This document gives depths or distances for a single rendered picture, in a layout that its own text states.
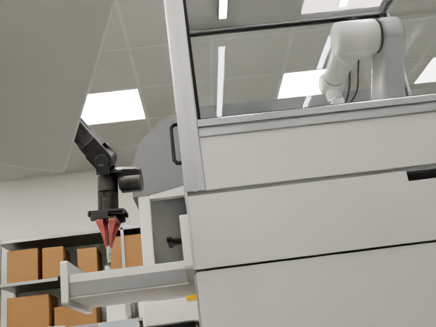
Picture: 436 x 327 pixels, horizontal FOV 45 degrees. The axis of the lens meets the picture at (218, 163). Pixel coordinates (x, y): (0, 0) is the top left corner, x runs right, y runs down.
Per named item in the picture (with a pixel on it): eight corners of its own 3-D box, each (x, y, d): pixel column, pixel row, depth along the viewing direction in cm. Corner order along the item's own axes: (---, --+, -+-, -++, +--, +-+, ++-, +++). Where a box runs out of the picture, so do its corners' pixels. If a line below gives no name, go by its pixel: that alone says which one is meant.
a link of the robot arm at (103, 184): (100, 177, 155) (95, 171, 149) (124, 174, 154) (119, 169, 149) (100, 200, 152) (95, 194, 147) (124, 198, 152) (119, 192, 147)
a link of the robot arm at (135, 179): (101, 151, 154) (93, 155, 145) (141, 147, 154) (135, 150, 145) (106, 191, 156) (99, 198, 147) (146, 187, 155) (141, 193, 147)
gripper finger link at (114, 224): (96, 251, 148) (95, 218, 151) (121, 248, 148) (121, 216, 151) (89, 246, 142) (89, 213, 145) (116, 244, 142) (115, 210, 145)
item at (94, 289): (69, 298, 133) (69, 274, 135) (91, 307, 157) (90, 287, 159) (228, 278, 135) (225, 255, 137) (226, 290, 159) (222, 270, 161)
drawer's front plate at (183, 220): (184, 268, 103) (178, 214, 106) (190, 287, 130) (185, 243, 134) (193, 268, 103) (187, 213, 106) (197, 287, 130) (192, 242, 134)
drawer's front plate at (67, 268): (60, 305, 130) (60, 261, 134) (86, 314, 158) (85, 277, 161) (68, 304, 130) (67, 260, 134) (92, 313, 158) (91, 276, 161)
